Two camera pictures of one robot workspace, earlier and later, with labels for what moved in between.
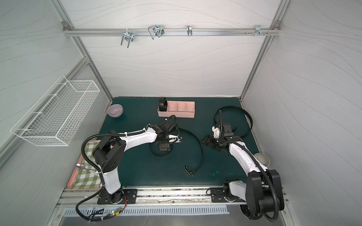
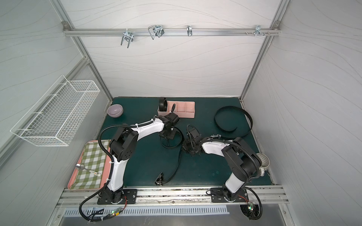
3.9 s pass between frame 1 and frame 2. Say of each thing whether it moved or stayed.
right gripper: moved
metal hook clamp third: stayed
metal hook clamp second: stayed
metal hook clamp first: stayed
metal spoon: stayed
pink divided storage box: stayed
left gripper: moved
